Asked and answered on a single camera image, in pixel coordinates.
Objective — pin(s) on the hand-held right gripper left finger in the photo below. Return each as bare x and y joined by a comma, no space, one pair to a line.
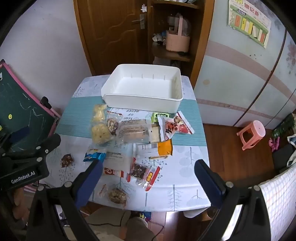
91,178

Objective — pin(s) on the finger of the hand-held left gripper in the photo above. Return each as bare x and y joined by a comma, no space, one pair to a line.
49,143

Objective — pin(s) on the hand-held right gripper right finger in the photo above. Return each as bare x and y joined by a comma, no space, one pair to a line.
208,180

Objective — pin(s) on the white labelled clear packet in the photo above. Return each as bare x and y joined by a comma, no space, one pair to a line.
118,160

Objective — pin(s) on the white and tan carton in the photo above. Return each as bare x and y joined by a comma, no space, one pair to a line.
165,148

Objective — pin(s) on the red white snack packet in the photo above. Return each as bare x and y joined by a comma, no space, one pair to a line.
175,127

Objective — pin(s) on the clear bread packet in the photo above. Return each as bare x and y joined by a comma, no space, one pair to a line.
135,131

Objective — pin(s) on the white plastic bin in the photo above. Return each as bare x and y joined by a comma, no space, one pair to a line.
143,85

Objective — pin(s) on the red white flat packet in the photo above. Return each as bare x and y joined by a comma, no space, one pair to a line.
111,172

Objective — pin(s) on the blue snack packet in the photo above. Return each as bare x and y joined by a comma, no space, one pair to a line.
93,155

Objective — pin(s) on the small dark nut snack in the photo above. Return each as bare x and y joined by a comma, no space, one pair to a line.
67,160

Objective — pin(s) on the nut cluster clear packet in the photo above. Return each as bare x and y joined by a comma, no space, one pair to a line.
116,195

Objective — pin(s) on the yellow puffed snack packet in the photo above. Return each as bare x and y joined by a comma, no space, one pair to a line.
101,133
99,113

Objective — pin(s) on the dark chocolate snack packet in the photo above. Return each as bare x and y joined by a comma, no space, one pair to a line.
138,171

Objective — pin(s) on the pink framed chalkboard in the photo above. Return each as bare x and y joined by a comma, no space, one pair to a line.
20,104

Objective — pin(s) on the thin brown stick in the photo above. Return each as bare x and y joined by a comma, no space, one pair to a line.
158,157

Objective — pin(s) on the nut bar clear packet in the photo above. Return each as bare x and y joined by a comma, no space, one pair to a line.
112,125

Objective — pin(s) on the pink plastic stool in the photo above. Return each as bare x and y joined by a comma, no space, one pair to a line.
253,132

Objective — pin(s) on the person's leg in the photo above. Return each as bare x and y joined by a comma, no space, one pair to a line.
136,229

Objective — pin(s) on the beige paper packet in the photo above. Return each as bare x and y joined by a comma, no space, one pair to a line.
156,134

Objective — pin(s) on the chair with checked cloth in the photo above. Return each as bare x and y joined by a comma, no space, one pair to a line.
279,197

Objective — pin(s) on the pink toy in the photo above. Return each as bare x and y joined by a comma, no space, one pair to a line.
274,143

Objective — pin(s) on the orange and yellow snack packet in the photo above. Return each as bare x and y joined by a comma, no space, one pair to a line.
159,115

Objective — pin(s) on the pale wardrobe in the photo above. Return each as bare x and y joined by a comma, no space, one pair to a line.
242,81

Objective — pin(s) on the wooden door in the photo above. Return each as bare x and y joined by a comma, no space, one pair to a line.
111,34

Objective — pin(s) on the pink basket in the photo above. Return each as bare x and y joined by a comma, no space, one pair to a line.
177,41

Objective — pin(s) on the wooden shelf unit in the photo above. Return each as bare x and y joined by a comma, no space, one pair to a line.
203,34

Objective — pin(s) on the small toy figures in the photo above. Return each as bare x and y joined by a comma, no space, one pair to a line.
158,38

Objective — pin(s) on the white door hook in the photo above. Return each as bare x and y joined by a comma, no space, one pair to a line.
143,8

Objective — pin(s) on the wall poster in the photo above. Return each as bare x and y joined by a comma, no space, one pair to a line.
249,20

